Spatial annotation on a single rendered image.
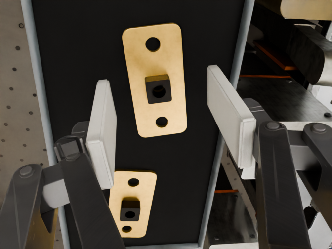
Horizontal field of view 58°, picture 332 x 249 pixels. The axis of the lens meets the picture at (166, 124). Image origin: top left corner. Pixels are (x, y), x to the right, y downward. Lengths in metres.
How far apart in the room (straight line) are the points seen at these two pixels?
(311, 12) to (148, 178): 0.21
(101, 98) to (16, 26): 0.55
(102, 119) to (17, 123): 0.66
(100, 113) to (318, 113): 0.26
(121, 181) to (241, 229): 0.34
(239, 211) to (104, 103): 0.45
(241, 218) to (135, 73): 0.42
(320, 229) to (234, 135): 0.56
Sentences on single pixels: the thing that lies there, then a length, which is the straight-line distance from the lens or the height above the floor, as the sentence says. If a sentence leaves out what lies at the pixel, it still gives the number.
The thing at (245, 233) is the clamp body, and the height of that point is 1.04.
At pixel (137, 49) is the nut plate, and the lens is 0.20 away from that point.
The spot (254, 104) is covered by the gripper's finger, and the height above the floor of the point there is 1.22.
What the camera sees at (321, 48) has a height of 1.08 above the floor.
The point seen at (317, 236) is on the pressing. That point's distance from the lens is 0.72.
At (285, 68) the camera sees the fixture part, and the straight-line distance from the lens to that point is 0.59.
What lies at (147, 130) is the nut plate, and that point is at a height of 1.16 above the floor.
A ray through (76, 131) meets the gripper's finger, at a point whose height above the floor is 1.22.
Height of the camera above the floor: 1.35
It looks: 57 degrees down
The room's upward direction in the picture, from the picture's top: 168 degrees clockwise
